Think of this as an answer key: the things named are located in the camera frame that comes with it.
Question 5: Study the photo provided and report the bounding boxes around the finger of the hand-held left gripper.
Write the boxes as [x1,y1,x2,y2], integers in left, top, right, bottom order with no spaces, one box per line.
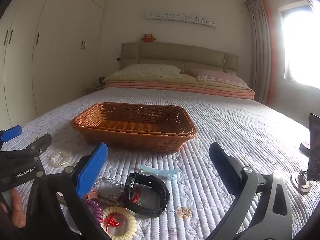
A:
[24,134,52,153]
[0,125,22,150]

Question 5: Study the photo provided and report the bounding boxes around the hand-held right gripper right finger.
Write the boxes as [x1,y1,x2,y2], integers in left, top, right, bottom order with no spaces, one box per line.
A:
[209,142,293,240]

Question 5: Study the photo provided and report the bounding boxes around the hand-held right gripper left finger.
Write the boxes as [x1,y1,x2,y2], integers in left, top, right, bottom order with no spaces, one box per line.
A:
[25,142,109,240]

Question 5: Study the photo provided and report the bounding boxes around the clear bead bracelet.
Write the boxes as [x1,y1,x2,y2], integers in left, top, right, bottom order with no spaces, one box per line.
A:
[94,176,125,202]

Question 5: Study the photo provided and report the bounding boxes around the clear spiral hair tie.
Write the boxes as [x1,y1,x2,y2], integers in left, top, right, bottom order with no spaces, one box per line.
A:
[51,150,71,167]

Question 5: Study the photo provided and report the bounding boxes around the key with pink charm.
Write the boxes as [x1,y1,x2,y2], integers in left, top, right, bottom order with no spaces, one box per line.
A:
[85,189,119,207]

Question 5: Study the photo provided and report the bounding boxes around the purple spiral hair tie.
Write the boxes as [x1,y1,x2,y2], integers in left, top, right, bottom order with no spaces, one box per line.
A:
[84,198,103,224]

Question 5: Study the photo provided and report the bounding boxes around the red cord bracelet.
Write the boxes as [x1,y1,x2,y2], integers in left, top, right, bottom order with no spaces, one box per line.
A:
[104,189,140,232]

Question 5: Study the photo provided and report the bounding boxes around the brown wicker basket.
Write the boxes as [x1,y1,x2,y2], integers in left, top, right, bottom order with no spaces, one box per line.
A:
[70,102,197,153]

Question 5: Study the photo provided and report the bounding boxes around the light blue hair clip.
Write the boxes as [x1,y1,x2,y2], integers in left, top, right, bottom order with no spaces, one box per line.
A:
[138,164,182,192]

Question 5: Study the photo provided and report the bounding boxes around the cream spiral hair tie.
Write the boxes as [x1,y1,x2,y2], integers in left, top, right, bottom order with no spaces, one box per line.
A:
[102,206,138,240]

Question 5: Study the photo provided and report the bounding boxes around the black wristwatch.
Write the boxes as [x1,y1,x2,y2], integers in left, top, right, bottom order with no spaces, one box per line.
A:
[122,172,170,218]

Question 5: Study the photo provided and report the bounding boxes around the person's left hand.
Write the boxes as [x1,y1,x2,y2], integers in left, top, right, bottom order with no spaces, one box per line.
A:
[0,188,25,228]

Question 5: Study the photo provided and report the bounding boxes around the floral quilted bedspread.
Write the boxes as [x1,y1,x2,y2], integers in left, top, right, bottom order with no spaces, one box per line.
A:
[0,87,320,240]

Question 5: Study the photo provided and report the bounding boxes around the nightstand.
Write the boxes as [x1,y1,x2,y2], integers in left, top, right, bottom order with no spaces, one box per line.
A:
[86,85,105,95]

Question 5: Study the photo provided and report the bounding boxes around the metal phone stand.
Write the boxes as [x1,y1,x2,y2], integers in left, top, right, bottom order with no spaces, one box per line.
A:
[291,170,312,195]

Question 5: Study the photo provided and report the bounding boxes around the pink pillow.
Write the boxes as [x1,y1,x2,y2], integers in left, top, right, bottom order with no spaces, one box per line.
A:
[189,69,248,85]

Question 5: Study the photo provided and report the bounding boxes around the salmon pink folded blanket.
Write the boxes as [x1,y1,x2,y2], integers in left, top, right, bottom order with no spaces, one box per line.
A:
[104,81,255,101]

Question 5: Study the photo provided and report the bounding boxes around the black smartphone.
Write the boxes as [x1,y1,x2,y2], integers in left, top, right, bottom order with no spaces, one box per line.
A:
[308,114,320,182]

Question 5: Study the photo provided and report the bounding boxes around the cream folded blanket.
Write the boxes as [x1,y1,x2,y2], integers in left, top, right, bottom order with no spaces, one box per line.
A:
[103,74,250,90]

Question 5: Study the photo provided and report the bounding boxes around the white wardrobe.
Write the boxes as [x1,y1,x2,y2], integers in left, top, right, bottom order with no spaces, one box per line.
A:
[0,0,108,130]

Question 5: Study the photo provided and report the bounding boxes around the cream floral pillow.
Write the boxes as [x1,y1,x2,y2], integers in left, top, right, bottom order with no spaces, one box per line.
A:
[114,64,182,78]

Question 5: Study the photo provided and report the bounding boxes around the beige padded headboard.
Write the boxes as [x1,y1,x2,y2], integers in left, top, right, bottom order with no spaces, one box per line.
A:
[119,42,239,75]

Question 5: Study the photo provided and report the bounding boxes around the grey and orange curtain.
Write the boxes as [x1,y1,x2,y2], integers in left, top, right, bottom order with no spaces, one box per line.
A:
[245,0,275,105]

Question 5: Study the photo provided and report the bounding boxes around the window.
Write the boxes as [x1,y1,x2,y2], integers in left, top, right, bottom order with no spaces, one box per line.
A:
[277,0,320,89]

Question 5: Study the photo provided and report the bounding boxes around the red plush toy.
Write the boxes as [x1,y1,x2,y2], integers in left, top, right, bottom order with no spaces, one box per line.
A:
[141,33,157,43]

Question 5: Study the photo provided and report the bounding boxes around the white carved wall decoration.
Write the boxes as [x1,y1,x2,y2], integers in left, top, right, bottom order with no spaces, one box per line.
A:
[144,12,217,28]

